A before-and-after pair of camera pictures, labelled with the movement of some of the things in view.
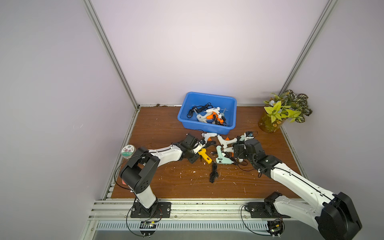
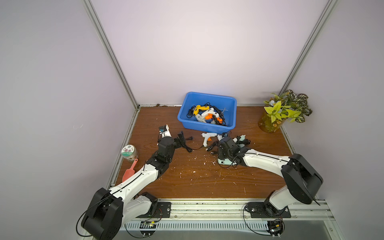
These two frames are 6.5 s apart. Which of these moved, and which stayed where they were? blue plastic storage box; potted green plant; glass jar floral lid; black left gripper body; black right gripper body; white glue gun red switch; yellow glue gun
Moved: yellow glue gun; black right gripper body; white glue gun red switch; black left gripper body
Stayed: potted green plant; glass jar floral lid; blue plastic storage box
